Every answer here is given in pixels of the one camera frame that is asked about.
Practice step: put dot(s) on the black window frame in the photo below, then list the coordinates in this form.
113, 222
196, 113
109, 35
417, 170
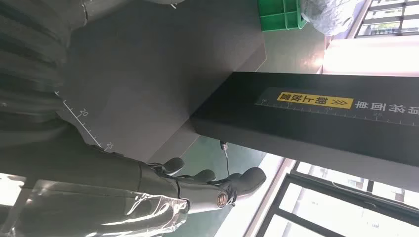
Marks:
314, 193

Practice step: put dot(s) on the black scanner column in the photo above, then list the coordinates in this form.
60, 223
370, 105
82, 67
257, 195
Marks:
294, 130

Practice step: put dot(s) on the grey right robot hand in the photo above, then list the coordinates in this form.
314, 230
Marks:
98, 176

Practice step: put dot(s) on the grey courier package red print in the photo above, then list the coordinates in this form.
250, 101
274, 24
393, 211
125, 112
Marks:
330, 16

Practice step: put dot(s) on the green plastic crate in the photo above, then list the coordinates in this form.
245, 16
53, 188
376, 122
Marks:
278, 16

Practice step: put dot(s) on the yellow column label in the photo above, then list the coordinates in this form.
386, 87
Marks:
314, 99

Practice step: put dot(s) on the black scanner base platform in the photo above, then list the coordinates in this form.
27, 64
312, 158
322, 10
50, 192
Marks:
147, 81

